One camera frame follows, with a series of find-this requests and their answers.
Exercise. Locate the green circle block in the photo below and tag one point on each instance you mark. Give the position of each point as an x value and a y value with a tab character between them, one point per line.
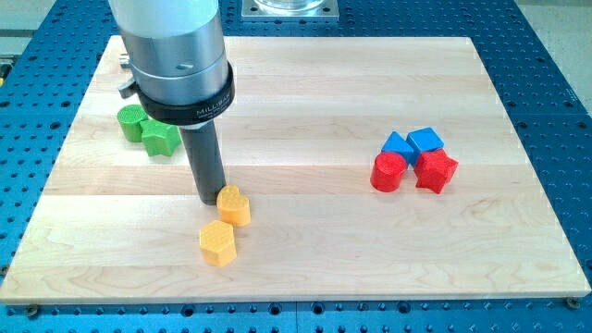
129	118

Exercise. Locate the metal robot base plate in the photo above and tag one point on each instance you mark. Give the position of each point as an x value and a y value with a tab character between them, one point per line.
261	10

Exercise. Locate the yellow hexagon block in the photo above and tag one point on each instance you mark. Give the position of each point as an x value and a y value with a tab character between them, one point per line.
217	243

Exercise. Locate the blue triangle block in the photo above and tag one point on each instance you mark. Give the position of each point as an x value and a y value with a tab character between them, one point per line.
396	144

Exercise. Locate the red cylinder block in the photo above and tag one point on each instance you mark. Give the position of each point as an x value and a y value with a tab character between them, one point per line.
387	171

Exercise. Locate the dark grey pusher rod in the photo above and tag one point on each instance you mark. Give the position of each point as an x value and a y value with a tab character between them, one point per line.
201	146

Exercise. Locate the wooden board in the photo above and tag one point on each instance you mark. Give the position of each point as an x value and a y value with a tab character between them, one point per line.
115	225

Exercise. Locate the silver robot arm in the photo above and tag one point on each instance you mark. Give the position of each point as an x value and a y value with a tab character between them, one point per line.
177	58

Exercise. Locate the red star block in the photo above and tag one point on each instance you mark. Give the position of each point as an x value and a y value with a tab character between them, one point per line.
434	170

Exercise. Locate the green star block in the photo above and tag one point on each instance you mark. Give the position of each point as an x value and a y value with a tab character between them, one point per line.
159	138

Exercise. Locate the yellow heart block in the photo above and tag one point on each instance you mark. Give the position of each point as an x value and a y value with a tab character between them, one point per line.
233	207

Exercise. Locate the blue cube block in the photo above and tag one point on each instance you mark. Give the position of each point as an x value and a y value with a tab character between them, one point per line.
423	140

